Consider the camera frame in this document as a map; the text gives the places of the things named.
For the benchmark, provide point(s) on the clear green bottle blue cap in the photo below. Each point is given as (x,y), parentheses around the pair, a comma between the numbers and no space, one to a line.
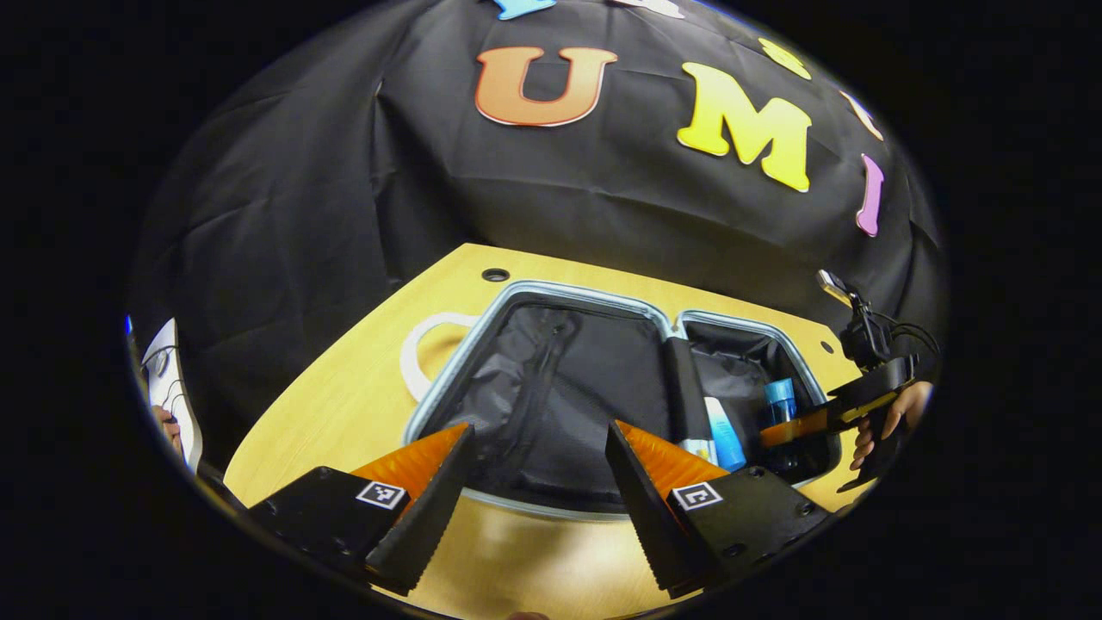
(780,392)

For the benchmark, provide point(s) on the black backdrop cloth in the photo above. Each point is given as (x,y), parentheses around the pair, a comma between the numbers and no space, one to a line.
(344,172)

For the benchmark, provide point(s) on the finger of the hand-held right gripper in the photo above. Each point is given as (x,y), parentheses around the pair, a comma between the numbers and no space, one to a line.
(878,383)

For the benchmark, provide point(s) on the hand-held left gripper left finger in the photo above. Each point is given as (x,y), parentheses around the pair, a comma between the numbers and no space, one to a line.
(430,525)

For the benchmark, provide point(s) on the white side desk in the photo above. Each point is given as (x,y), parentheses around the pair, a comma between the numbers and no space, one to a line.
(188,435)

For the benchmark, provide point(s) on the white and blue cream tube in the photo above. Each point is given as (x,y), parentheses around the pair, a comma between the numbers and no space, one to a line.
(726,439)

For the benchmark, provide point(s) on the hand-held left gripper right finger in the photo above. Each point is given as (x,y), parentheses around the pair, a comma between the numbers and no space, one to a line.
(646,517)

